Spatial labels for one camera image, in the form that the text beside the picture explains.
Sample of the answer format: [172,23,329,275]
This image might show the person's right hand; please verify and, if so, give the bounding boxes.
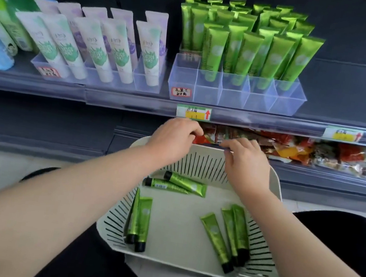
[212,134,284,201]

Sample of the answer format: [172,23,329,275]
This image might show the person's left hand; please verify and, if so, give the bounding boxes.
[142,113,206,172]

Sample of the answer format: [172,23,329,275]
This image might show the white slotted plastic basket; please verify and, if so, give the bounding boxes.
[90,130,300,277]

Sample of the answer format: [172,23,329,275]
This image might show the person's left forearm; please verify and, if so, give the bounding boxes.
[0,123,169,277]

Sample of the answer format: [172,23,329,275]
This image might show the person's right forearm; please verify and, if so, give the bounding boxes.
[228,184,366,277]

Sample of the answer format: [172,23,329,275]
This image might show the shelf price tag red arrow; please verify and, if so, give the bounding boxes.
[175,103,213,123]

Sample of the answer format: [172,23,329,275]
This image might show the red bordered label sticker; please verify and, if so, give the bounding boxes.
[36,65,62,78]
[170,86,191,99]

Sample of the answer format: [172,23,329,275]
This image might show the clear divided tube tray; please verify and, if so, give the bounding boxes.
[165,51,311,121]

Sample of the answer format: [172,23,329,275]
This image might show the clear plastic tray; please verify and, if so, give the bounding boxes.
[28,34,169,98]

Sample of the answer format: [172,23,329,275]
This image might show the white tube with green label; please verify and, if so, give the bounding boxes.
[64,15,123,85]
[92,16,144,86]
[126,20,170,89]
[31,11,97,81]
[6,8,80,80]

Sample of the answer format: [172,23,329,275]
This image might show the pile of colourful snack packets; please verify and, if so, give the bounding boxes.
[190,119,366,182]

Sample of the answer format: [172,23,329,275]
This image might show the display of standing green tubes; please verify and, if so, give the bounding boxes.
[169,0,330,99]

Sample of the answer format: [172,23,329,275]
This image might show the loose green tubes with black caps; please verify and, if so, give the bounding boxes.
[120,165,262,277]

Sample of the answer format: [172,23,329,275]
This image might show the yellow green shelf price tag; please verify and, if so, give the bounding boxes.
[322,125,364,145]

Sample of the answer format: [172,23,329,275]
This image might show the person's right leg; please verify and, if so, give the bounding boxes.
[225,195,366,277]

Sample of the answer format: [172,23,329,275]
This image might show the dark metal shelf unit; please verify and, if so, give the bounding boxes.
[0,0,366,213]

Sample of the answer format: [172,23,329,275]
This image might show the light green squeeze bottle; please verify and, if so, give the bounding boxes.
[0,0,41,53]

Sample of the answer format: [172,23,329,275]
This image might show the dark green round bottle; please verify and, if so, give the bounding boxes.
[5,0,43,17]

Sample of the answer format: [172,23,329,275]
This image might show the clear plastic shelf rail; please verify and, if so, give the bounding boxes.
[0,68,366,149]

